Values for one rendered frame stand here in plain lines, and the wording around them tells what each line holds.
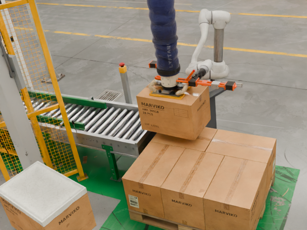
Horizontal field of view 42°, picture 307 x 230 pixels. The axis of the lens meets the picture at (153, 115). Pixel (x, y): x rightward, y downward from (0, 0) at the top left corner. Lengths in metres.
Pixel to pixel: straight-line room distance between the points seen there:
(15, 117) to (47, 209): 1.03
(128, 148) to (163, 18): 1.41
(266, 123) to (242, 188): 1.89
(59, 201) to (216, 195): 1.31
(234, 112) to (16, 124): 2.99
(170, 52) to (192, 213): 1.45
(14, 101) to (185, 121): 1.54
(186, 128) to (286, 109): 2.10
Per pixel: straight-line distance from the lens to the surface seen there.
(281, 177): 4.46
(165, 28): 3.53
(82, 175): 4.70
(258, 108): 5.57
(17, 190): 3.20
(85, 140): 4.43
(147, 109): 3.91
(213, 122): 4.78
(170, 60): 3.66
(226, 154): 3.87
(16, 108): 3.64
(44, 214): 2.92
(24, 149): 3.80
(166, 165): 3.79
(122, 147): 4.17
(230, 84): 3.60
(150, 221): 4.02
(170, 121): 3.85
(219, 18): 4.23
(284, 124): 5.26
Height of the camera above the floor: 2.94
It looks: 32 degrees down
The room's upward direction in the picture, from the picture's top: 9 degrees counter-clockwise
